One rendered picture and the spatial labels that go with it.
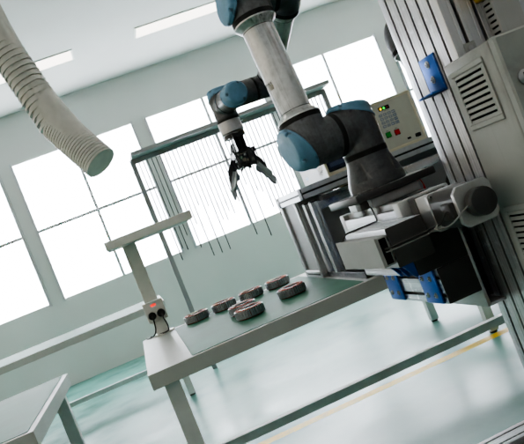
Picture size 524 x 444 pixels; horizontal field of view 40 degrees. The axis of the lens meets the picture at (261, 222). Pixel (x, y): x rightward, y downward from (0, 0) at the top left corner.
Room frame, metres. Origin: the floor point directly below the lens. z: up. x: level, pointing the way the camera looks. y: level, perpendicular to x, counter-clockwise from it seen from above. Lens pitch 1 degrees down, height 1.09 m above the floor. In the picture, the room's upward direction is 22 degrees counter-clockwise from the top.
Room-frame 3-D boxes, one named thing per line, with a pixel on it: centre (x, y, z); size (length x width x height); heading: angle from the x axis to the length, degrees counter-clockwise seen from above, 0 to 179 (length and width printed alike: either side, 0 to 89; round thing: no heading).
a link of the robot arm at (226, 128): (2.29, -0.02, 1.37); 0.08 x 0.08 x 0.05
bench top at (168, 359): (2.90, -0.48, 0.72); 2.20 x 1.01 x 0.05; 101
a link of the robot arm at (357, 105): (1.86, -0.31, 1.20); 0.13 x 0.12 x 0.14; 110
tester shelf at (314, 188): (2.97, -0.47, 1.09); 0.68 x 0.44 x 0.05; 101
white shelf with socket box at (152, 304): (3.06, 0.47, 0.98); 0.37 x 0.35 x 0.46; 101
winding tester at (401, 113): (2.98, -0.48, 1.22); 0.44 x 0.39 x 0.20; 101
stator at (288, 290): (2.71, -0.01, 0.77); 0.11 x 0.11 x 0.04
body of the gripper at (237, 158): (2.28, -0.02, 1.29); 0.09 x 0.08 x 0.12; 12
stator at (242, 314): (2.59, 0.16, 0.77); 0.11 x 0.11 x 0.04
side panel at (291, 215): (2.99, -0.14, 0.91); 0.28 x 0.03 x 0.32; 11
